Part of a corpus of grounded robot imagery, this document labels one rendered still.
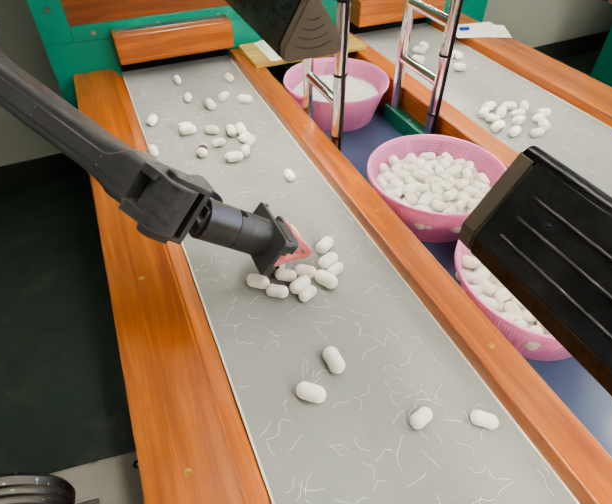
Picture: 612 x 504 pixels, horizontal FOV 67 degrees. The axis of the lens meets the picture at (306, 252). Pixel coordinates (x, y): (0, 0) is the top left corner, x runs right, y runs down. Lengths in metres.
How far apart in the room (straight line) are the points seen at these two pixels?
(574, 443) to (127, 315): 0.57
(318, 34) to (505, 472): 0.55
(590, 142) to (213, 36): 0.95
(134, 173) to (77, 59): 0.84
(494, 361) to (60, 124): 0.61
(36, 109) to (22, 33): 1.56
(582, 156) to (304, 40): 0.71
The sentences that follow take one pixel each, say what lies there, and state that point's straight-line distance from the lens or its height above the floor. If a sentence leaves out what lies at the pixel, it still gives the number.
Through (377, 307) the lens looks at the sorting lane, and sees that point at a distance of 0.69.
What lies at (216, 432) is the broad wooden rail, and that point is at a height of 0.76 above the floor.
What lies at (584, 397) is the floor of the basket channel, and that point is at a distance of 0.78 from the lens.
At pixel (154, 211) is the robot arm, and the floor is 0.93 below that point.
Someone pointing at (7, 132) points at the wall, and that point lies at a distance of 2.39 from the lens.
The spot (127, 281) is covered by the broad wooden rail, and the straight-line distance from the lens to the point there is 0.73.
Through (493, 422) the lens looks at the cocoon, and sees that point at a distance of 0.61.
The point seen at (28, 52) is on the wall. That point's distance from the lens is 2.25.
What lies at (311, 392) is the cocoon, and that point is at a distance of 0.59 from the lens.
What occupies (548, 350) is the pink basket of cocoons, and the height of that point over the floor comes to 0.72.
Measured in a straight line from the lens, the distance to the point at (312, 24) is 0.62.
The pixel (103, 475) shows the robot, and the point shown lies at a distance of 0.91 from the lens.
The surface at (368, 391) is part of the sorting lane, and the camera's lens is 0.62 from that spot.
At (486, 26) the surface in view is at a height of 0.77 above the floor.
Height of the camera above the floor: 1.28
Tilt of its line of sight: 44 degrees down
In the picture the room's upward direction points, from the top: straight up
